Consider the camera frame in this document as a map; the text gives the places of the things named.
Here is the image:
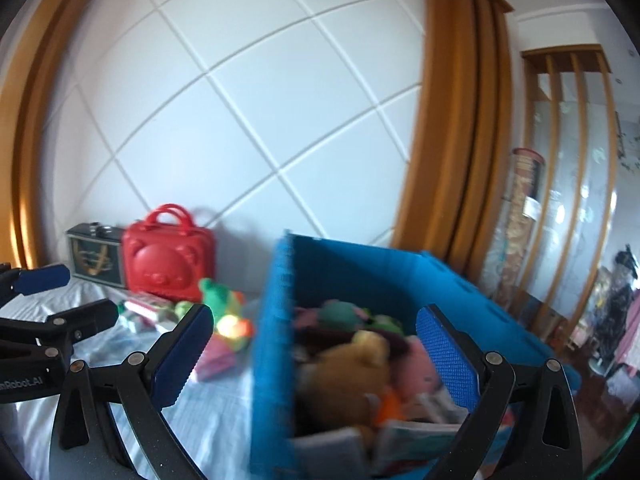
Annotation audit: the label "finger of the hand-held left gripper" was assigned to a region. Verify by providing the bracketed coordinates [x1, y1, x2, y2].
[0, 262, 72, 306]
[0, 299, 120, 361]

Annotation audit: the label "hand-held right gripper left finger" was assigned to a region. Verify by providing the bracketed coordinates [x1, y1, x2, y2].
[49, 304, 216, 480]

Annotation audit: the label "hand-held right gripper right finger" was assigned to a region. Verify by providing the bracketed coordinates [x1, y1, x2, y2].
[416, 304, 585, 480]

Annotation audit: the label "pink pig plush toy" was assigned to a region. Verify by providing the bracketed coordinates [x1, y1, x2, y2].
[390, 335, 447, 410]

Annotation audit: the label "blue storage box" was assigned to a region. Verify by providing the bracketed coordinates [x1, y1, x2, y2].
[250, 230, 583, 480]

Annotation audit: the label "brown teddy bear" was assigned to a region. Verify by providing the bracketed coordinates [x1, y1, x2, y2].
[297, 330, 397, 441]

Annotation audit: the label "pink and red box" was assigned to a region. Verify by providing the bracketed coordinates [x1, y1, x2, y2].
[194, 335, 240, 382]

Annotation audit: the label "dark green gift bag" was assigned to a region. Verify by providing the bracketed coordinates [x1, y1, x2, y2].
[66, 222, 126, 286]

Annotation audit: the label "yellow duck toy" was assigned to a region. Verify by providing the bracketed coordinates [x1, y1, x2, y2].
[215, 310, 256, 352]

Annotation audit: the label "striped white bed sheet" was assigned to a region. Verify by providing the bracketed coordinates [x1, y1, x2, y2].
[0, 277, 262, 480]

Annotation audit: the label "red and white box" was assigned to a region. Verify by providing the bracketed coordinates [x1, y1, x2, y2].
[117, 292, 177, 333]

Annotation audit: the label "green plush toy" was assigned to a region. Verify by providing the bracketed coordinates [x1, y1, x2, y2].
[199, 277, 247, 322]

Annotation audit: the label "printed paper packet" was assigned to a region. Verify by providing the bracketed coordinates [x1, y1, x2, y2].
[375, 419, 463, 477]

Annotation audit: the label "red bear-face case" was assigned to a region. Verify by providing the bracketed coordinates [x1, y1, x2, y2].
[122, 203, 218, 301]

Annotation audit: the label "grey felt item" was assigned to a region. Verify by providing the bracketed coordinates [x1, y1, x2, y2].
[294, 427, 372, 480]

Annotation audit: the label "hanging clothes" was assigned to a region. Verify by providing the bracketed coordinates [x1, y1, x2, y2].
[595, 247, 640, 406]

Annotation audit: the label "green plastic basket rim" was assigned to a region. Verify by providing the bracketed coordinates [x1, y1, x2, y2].
[585, 417, 640, 480]

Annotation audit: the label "wooden slat partition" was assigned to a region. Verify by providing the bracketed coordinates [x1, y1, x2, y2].
[520, 45, 621, 356]

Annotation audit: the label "white padded headboard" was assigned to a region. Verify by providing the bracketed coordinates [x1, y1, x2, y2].
[50, 0, 432, 306]

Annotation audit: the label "wooden headboard frame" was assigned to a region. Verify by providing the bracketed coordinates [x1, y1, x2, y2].
[0, 0, 516, 281]

